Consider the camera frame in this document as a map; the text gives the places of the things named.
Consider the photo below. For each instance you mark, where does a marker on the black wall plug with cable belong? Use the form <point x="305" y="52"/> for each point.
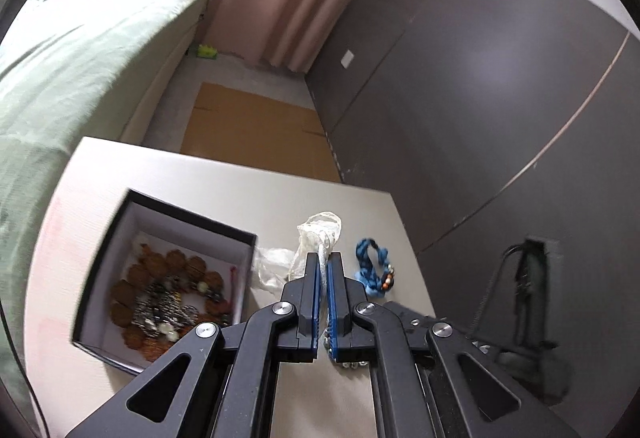
<point x="531" y="359"/>

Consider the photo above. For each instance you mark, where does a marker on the white wall socket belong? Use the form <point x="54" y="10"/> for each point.
<point x="347" y="58"/>

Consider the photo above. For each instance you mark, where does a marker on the flattened brown cardboard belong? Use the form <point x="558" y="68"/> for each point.
<point x="250" y="130"/>

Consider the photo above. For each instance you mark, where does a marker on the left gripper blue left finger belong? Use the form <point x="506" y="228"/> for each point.
<point x="309" y="310"/>

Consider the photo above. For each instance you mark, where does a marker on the white organza pouch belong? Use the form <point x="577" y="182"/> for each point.
<point x="273" y="268"/>

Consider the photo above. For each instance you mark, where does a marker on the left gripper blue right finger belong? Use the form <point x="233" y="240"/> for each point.
<point x="338" y="307"/>

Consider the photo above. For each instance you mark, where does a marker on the yellow green toy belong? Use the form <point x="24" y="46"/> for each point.
<point x="206" y="52"/>

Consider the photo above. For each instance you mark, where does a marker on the green blanket bed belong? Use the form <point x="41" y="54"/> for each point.
<point x="72" y="69"/>

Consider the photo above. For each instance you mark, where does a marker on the black jewelry box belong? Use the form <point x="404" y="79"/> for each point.
<point x="160" y="271"/>

